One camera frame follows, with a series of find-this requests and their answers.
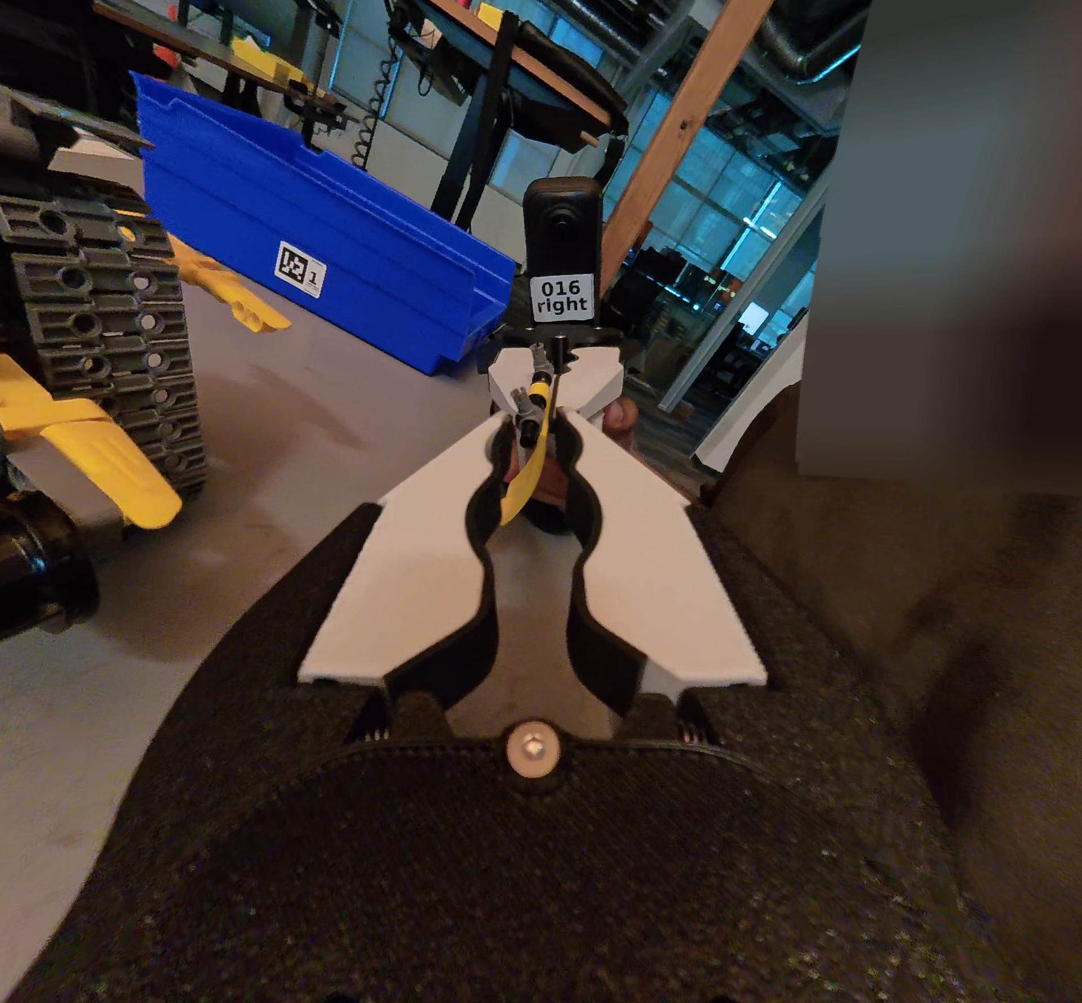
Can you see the grey toy connector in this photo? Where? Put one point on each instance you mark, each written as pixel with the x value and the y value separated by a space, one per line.
pixel 541 359

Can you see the yellow black toy tracked vehicle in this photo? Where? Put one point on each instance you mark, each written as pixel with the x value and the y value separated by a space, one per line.
pixel 101 310

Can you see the long yellow toy beam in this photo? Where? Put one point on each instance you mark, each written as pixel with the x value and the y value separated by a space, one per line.
pixel 245 306

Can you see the slanted wooden post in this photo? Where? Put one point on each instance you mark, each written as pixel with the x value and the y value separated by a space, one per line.
pixel 708 90

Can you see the yellow curved toy piece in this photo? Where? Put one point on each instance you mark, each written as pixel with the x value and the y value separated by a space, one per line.
pixel 534 462

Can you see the wooden desk with black frame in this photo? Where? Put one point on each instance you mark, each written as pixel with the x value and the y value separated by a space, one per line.
pixel 169 35

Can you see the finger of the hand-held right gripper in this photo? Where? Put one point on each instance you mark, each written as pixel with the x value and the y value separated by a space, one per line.
pixel 510 382
pixel 596 386

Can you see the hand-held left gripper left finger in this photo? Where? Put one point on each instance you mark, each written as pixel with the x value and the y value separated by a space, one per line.
pixel 406 572

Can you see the grey metal post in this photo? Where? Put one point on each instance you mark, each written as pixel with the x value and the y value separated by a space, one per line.
pixel 744 301

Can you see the yellow bin on desk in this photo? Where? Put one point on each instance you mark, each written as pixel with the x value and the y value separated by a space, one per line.
pixel 262 61

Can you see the wooden desk with black legs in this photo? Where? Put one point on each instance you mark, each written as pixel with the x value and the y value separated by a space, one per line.
pixel 483 103

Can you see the person's right hand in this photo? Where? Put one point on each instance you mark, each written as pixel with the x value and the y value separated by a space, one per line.
pixel 623 421

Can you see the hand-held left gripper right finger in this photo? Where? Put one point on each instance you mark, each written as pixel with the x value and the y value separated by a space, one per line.
pixel 659 589

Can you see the grey black toy pin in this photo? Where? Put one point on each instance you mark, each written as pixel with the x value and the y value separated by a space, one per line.
pixel 528 411

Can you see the blue plastic bin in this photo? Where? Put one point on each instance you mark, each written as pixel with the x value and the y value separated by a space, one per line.
pixel 355 217

